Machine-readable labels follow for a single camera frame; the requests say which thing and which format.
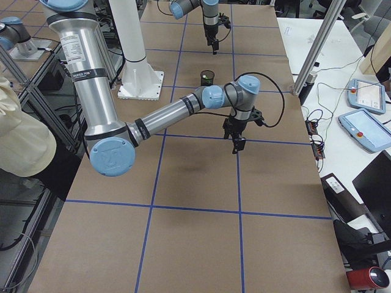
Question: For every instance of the upper teach pendant tablet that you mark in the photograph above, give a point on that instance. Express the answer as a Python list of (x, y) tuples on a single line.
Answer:
[(367, 95)]

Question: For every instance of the person in cream jacket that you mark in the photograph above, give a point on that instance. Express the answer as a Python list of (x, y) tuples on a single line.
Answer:
[(27, 145)]

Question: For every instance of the black mesh pen cup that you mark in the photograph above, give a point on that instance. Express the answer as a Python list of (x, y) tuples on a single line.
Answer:
[(210, 80)]

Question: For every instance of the lower teach pendant tablet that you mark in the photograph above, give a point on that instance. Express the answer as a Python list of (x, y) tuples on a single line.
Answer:
[(366, 130)]

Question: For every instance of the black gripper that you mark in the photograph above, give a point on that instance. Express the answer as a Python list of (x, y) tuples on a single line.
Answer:
[(235, 126), (210, 32)]

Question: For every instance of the aluminium frame post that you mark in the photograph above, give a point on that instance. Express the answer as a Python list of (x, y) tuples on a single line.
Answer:
[(320, 39)]

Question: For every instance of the teach pendant tablet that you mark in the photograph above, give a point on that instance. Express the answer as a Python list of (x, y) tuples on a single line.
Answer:
[(366, 130), (367, 95)]

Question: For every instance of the black monitor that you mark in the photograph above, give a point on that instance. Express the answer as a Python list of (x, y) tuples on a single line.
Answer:
[(373, 186)]

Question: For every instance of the red cylindrical speaker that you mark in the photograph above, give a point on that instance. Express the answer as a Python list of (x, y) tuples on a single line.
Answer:
[(368, 278)]

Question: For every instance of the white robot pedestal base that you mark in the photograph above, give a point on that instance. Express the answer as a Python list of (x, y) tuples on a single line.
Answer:
[(139, 79)]

